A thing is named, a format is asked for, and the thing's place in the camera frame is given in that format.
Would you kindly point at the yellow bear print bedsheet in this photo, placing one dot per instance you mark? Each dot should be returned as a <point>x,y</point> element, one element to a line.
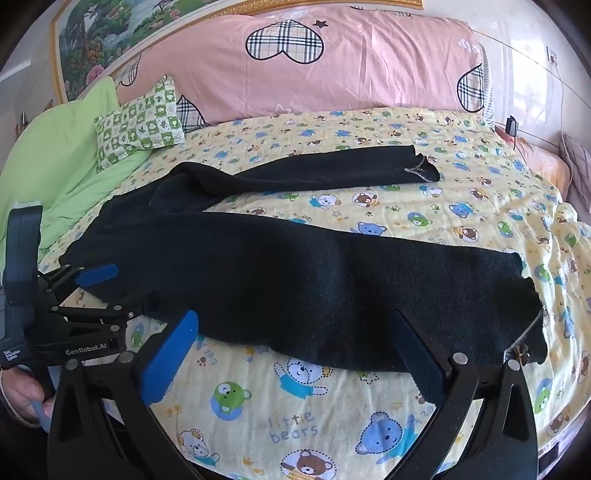
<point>369,210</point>

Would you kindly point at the gold framed landscape painting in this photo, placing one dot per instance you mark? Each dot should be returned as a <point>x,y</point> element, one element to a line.
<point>106,32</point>

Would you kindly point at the wall socket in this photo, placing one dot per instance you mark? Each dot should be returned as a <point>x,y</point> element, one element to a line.
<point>552,55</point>

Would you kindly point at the pink heart print quilt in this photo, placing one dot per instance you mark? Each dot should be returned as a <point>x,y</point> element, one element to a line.
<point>369,60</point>

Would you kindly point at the pink striped cushion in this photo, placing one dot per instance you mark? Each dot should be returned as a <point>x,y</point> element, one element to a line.
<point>579,161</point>

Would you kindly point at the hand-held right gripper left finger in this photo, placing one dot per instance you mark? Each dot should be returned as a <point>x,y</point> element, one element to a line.
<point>170,357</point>

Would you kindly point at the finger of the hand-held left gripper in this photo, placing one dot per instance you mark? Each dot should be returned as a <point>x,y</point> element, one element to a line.
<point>97,275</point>
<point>134,307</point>

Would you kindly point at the black pants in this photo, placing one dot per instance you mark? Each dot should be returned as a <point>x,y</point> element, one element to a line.
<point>277,277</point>

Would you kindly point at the light green blanket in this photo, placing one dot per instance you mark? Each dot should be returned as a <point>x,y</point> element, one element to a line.
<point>60,152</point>

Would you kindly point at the green checked pillow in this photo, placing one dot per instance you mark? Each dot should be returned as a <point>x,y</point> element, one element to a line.
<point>138,124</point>

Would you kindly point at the person's left hand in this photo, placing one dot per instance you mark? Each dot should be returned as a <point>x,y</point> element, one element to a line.
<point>21,392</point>

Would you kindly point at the pink pillow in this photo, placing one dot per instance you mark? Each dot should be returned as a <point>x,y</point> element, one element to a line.
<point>540,166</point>

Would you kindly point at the black charger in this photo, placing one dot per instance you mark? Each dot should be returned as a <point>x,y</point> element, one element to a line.
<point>511,125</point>

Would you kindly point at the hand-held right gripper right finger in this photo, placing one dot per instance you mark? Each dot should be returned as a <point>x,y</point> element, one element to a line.
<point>415,357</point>

